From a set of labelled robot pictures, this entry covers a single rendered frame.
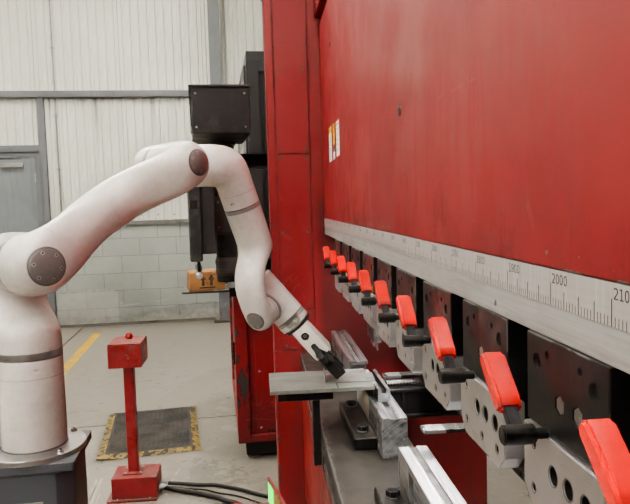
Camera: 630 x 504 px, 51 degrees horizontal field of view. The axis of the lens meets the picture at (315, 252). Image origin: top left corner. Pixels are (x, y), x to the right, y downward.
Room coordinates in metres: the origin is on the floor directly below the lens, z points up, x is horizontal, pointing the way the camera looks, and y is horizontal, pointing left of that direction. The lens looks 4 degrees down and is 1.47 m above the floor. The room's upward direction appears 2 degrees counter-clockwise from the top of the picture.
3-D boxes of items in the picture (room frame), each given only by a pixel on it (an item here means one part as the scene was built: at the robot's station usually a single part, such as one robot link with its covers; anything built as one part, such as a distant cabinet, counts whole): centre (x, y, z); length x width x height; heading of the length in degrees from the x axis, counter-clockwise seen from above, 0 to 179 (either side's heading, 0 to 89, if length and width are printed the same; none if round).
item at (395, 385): (2.20, -0.49, 0.81); 0.64 x 0.08 x 0.14; 95
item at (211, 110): (2.93, 0.41, 1.53); 0.51 x 0.25 x 0.85; 10
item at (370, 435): (1.67, -0.10, 0.89); 0.30 x 0.05 x 0.03; 5
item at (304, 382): (1.71, 0.00, 1.00); 0.26 x 0.18 x 0.01; 95
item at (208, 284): (3.76, 0.63, 1.04); 0.30 x 0.26 x 0.12; 9
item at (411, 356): (1.15, -0.19, 1.26); 0.15 x 0.09 x 0.17; 5
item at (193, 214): (2.87, 0.48, 1.42); 0.45 x 0.12 x 0.36; 10
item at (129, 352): (3.28, 0.96, 0.41); 0.25 x 0.20 x 0.83; 95
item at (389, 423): (1.66, -0.15, 0.92); 0.39 x 0.06 x 0.10; 5
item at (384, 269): (1.34, -0.18, 1.26); 0.15 x 0.09 x 0.17; 5
